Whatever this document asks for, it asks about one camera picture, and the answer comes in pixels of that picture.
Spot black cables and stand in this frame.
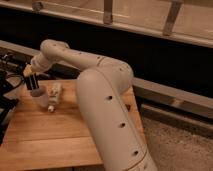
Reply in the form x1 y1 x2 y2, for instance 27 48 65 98
0 53 27 144

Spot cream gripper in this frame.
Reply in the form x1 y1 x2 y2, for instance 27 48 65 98
23 64 39 90

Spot metal rail frame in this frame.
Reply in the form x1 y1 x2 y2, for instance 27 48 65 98
0 40 213 119

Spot small white bottle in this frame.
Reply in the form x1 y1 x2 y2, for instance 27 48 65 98
48 83 63 112

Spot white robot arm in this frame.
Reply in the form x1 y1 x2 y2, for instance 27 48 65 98
24 39 158 171

